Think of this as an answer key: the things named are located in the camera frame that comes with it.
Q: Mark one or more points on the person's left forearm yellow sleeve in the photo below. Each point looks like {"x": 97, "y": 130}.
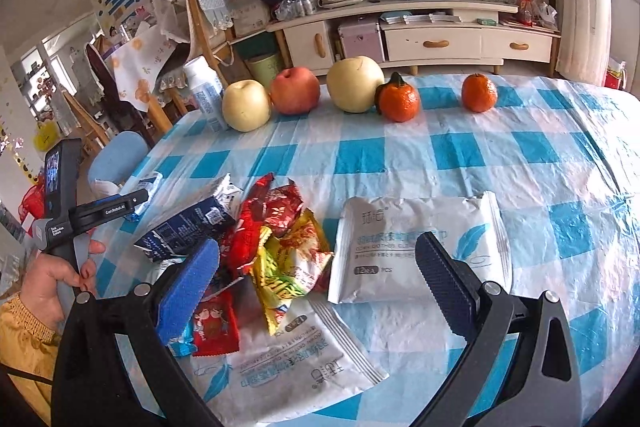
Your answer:
{"x": 22, "y": 347}

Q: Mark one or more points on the white cloth with orange print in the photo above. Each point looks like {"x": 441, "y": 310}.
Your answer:
{"x": 142, "y": 67}

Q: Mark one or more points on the person's left hand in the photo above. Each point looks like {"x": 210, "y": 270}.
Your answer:
{"x": 42, "y": 279}

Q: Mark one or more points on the white plastic bottle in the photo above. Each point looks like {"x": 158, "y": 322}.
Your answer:
{"x": 205, "y": 92}

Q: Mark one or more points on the blue padded stool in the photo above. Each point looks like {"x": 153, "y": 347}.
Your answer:
{"x": 117, "y": 157}

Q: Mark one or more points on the red floor bag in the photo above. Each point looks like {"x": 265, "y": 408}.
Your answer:
{"x": 614, "y": 74}

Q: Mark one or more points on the white wet wipes packet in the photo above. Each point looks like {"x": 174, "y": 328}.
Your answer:
{"x": 300, "y": 357}
{"x": 390, "y": 257}

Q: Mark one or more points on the cream television cabinet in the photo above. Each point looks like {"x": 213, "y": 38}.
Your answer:
{"x": 435, "y": 42}

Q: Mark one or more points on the dark wooden chair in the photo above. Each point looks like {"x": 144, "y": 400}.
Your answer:
{"x": 107, "y": 82}

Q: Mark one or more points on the small yellow apple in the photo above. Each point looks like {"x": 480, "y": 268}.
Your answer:
{"x": 246, "y": 106}

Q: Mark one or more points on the plain tangerine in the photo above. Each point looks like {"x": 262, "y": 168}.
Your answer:
{"x": 479, "y": 93}

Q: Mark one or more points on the large yellow pear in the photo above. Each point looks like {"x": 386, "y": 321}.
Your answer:
{"x": 355, "y": 84}

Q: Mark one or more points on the tangerine with green leaf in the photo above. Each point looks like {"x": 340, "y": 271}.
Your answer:
{"x": 398, "y": 101}

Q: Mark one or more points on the red mesh bag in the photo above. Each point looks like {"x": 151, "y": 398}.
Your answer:
{"x": 32, "y": 207}

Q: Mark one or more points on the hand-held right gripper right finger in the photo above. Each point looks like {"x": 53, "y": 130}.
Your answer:
{"x": 442, "y": 282}

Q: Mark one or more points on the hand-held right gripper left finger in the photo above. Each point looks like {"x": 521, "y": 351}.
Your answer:
{"x": 192, "y": 282}

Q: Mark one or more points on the yellow snack wrapper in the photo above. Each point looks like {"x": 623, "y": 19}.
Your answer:
{"x": 287, "y": 267}

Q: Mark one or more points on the pink storage box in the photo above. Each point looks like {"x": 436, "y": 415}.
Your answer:
{"x": 361, "y": 41}

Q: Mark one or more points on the white blue drink carton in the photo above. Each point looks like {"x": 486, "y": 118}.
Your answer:
{"x": 222, "y": 191}

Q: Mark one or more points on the red apple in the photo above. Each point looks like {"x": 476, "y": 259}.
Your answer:
{"x": 295, "y": 91}

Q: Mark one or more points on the wooden chair with lace cover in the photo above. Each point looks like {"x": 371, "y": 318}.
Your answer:
{"x": 207, "y": 7}

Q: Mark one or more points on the red cartoon print packet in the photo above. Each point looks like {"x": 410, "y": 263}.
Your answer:
{"x": 216, "y": 327}

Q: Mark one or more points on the yellow plastic bag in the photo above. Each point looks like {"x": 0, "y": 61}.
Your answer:
{"x": 46, "y": 137}

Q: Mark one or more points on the dark blue snack packet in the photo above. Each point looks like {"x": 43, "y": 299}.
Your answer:
{"x": 185, "y": 227}

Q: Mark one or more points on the blue white checkered tablecloth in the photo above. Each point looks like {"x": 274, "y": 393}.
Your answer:
{"x": 450, "y": 187}

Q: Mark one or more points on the red snack wrapper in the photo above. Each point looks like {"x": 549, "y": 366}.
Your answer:
{"x": 265, "y": 209}

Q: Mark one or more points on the small blue wrapper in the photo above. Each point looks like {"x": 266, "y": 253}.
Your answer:
{"x": 181, "y": 347}

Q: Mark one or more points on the green waste bin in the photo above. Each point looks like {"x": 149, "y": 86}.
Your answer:
{"x": 262, "y": 69}

